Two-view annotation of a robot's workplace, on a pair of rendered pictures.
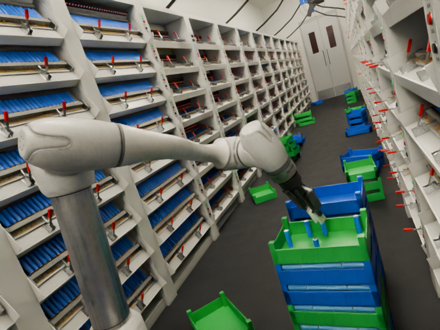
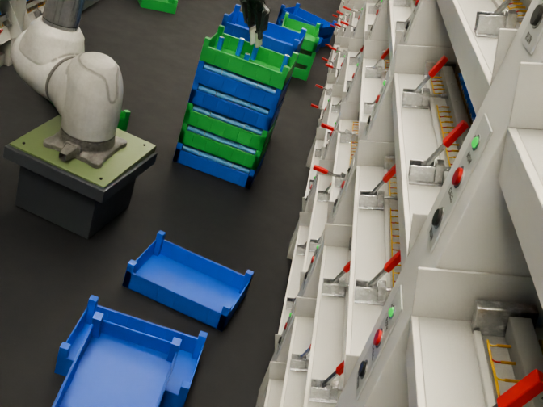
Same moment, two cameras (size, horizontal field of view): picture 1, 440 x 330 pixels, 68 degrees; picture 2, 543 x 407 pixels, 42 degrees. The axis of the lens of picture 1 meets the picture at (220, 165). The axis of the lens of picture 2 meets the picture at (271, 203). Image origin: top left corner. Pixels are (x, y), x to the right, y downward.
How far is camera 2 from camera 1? 138 cm
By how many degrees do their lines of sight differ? 30
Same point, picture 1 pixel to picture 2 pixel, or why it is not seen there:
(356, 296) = (254, 116)
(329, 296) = (231, 108)
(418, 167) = (355, 44)
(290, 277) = (206, 77)
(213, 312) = not seen: hidden behind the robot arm
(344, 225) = (271, 60)
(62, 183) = not seen: outside the picture
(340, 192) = (277, 35)
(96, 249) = not seen: outside the picture
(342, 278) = (252, 96)
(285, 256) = (214, 56)
